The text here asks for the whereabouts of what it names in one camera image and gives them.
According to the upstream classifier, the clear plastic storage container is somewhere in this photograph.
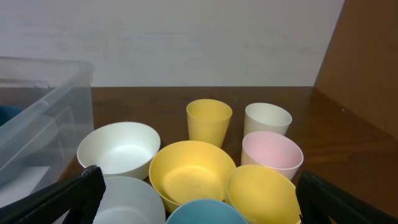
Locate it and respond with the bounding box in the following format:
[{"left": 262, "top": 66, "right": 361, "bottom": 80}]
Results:
[{"left": 1, "top": 57, "right": 94, "bottom": 196}]

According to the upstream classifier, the white bowl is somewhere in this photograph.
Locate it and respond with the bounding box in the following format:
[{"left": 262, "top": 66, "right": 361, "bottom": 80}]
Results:
[{"left": 76, "top": 121, "right": 161, "bottom": 180}]

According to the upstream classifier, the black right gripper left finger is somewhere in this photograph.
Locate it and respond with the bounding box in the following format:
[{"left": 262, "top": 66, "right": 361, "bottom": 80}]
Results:
[{"left": 1, "top": 166, "right": 106, "bottom": 224}]

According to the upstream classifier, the white paper label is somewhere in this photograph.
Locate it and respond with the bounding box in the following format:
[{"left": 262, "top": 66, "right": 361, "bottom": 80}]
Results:
[{"left": 1, "top": 167, "right": 49, "bottom": 207}]

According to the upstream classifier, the yellow cup upright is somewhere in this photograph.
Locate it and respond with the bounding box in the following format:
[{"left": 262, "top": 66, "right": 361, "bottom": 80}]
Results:
[{"left": 186, "top": 99, "right": 233, "bottom": 148}]

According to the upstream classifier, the light blue cup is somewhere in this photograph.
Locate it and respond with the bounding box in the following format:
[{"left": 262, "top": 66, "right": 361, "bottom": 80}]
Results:
[{"left": 165, "top": 199, "right": 248, "bottom": 224}]

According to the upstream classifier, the pink cup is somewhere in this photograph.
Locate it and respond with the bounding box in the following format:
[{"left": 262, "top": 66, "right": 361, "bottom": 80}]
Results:
[{"left": 241, "top": 131, "right": 304, "bottom": 180}]

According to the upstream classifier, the light grey bowl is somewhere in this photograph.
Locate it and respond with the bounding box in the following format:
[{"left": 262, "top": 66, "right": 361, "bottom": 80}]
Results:
[{"left": 93, "top": 177, "right": 166, "bottom": 224}]

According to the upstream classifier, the cream white cup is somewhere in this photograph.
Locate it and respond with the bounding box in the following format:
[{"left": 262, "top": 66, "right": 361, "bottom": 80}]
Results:
[{"left": 243, "top": 103, "right": 293, "bottom": 137}]

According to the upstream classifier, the yellow bowl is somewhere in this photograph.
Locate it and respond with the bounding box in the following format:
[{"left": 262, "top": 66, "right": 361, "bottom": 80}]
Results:
[{"left": 149, "top": 141, "right": 236, "bottom": 213}]

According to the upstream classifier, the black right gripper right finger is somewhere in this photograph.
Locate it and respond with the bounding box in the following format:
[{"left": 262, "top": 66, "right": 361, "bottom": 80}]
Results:
[{"left": 295, "top": 171, "right": 397, "bottom": 224}]

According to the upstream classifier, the dark blue bowl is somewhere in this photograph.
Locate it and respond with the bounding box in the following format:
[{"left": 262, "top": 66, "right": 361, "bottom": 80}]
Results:
[{"left": 0, "top": 105, "right": 22, "bottom": 126}]

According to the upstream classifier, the yellow cup near gripper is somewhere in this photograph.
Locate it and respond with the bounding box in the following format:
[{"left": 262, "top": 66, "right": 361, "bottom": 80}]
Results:
[{"left": 226, "top": 165, "right": 301, "bottom": 224}]

